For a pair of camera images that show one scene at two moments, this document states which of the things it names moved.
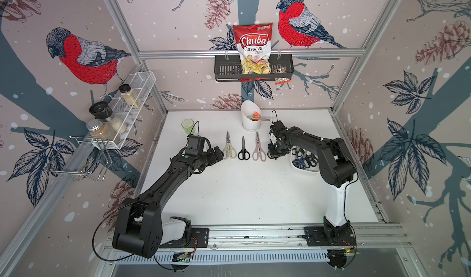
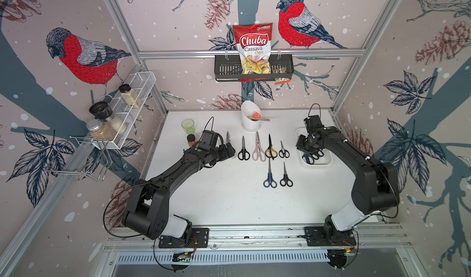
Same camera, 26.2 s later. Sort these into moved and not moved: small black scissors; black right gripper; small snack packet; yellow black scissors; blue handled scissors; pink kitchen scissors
Moved: blue handled scissors; black right gripper
Not moved: small black scissors; small snack packet; yellow black scissors; pink kitchen scissors
